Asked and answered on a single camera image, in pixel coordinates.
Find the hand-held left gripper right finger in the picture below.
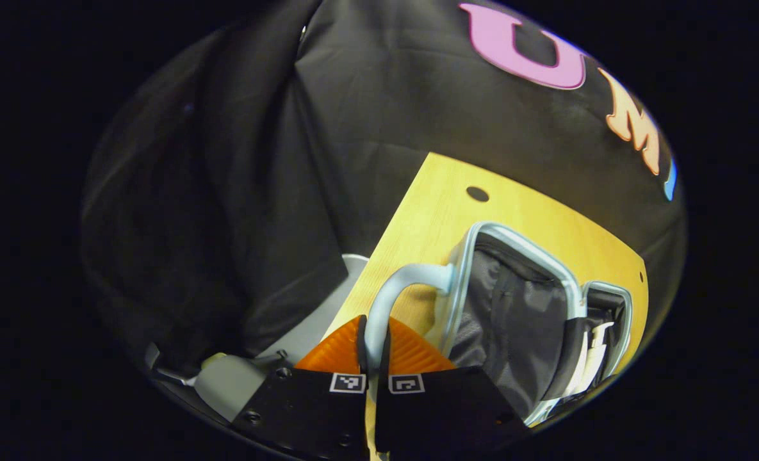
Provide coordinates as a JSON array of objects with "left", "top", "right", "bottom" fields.
[{"left": 374, "top": 317, "right": 530, "bottom": 457}]

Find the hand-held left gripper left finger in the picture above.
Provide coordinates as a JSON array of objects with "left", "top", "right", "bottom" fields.
[{"left": 233, "top": 314, "right": 368, "bottom": 461}]

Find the light blue suitcase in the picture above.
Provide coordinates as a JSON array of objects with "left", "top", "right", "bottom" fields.
[{"left": 363, "top": 221, "right": 634, "bottom": 461}]

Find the white skin care tube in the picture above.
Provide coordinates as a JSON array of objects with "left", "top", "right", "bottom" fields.
[{"left": 578, "top": 320, "right": 615, "bottom": 394}]

